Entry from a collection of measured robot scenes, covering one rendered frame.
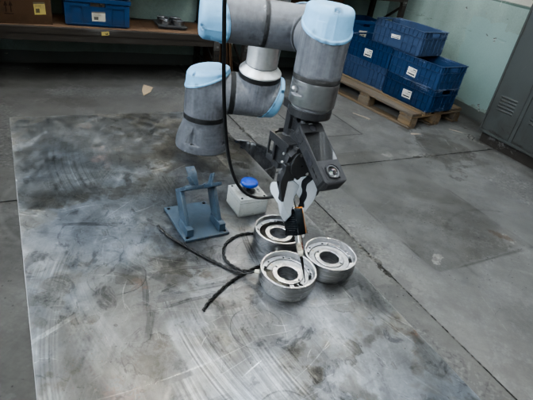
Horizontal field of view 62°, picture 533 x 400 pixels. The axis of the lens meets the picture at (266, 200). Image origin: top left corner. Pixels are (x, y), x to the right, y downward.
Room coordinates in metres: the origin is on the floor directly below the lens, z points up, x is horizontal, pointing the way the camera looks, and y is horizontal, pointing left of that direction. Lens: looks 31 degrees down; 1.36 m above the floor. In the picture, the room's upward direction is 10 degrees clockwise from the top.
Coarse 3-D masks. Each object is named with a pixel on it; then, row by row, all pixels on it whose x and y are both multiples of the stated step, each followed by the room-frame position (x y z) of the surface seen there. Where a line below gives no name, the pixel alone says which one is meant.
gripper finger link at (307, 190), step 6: (294, 180) 0.74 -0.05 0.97; (300, 180) 0.72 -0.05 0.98; (306, 180) 0.69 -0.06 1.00; (312, 180) 0.69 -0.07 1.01; (300, 186) 0.72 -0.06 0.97; (306, 186) 0.69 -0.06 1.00; (312, 186) 0.69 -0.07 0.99; (300, 192) 0.72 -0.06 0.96; (306, 192) 0.69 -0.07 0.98; (312, 192) 0.69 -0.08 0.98; (300, 198) 0.70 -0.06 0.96; (306, 198) 0.69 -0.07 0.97; (312, 198) 0.70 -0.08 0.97; (300, 204) 0.70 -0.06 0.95; (306, 204) 0.69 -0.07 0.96
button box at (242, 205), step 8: (240, 184) 0.92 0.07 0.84; (232, 192) 0.88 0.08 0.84; (240, 192) 0.88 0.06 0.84; (248, 192) 0.88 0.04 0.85; (256, 192) 0.89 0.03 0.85; (232, 200) 0.87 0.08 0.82; (240, 200) 0.85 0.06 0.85; (248, 200) 0.85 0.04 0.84; (256, 200) 0.87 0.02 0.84; (264, 200) 0.88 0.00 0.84; (232, 208) 0.87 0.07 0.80; (240, 208) 0.85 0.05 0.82; (248, 208) 0.86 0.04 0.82; (256, 208) 0.87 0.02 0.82; (264, 208) 0.88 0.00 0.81; (240, 216) 0.85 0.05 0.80
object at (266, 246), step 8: (264, 216) 0.81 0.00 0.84; (272, 216) 0.82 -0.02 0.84; (280, 216) 0.82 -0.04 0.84; (256, 224) 0.77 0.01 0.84; (256, 232) 0.75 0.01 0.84; (272, 232) 0.79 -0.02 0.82; (280, 232) 0.79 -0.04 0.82; (256, 240) 0.74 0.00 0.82; (264, 240) 0.73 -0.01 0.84; (272, 240) 0.72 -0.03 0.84; (280, 240) 0.74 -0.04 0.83; (264, 248) 0.72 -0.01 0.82; (272, 248) 0.72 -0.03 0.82; (280, 248) 0.72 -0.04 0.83; (288, 248) 0.72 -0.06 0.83; (296, 248) 0.74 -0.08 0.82
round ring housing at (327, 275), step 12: (312, 240) 0.75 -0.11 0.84; (324, 240) 0.77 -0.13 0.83; (336, 240) 0.76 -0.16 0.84; (324, 252) 0.74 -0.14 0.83; (336, 252) 0.74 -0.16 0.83; (348, 252) 0.74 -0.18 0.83; (324, 264) 0.69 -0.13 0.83; (336, 264) 0.70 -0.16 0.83; (348, 264) 0.72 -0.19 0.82; (324, 276) 0.67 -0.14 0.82; (336, 276) 0.67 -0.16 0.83; (348, 276) 0.68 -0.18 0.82
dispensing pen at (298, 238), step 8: (296, 208) 0.69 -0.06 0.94; (296, 216) 0.67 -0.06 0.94; (288, 224) 0.68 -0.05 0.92; (296, 224) 0.66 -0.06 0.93; (304, 224) 0.67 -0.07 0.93; (288, 232) 0.67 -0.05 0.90; (296, 232) 0.66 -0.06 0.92; (304, 232) 0.66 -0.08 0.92; (296, 240) 0.66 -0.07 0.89; (304, 272) 0.64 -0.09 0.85
